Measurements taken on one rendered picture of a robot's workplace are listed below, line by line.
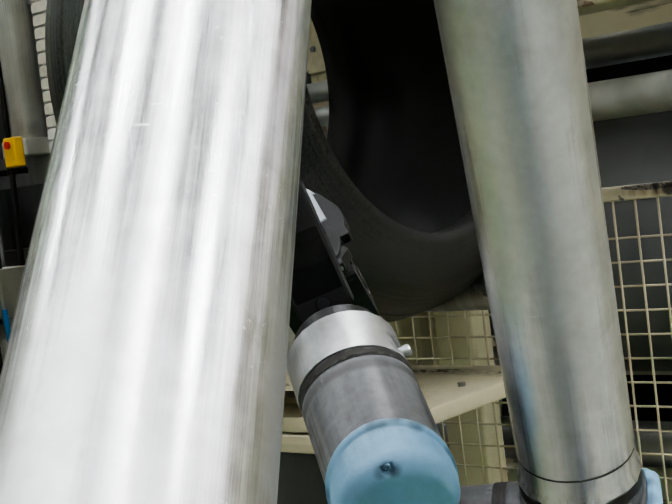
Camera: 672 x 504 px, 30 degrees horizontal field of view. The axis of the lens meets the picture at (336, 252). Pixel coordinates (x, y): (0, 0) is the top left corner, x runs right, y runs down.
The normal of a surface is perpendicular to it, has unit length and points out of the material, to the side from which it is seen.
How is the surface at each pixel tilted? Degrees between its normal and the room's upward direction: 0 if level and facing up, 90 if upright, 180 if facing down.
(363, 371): 36
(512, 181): 113
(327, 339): 43
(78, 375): 50
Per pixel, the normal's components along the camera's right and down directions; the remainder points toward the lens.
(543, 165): 0.08, 0.42
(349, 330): 0.03, -0.79
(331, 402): -0.64, -0.49
